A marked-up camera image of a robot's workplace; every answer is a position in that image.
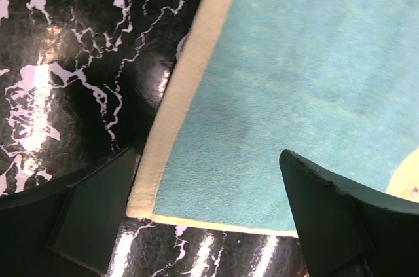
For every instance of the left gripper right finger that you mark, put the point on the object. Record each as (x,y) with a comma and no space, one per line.
(346,228)

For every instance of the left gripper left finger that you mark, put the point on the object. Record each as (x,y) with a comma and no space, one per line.
(68,225)

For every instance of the teal and yellow towel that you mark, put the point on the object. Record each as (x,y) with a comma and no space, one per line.
(335,81)

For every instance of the black marble pattern mat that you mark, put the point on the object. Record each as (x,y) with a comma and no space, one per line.
(81,81)

